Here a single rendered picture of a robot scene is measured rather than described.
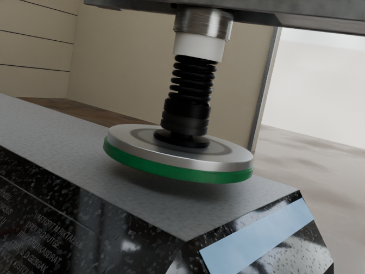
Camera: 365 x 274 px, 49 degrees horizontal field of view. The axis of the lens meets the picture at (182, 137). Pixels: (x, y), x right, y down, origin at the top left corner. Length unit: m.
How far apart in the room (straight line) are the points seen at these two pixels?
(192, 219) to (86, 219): 0.12
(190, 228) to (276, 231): 0.16
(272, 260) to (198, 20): 0.31
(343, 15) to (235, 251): 0.28
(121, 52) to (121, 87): 0.58
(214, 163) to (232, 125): 5.25
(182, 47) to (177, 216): 0.23
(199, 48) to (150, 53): 5.96
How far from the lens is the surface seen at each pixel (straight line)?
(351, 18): 0.49
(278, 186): 0.68
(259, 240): 0.51
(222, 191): 0.58
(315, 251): 0.63
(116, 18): 7.01
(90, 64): 7.28
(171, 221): 0.44
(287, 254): 0.56
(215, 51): 0.55
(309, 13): 0.49
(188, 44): 0.54
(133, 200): 0.48
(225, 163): 0.50
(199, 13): 0.54
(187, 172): 0.48
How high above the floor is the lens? 0.99
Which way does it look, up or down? 10 degrees down
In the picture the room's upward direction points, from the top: 11 degrees clockwise
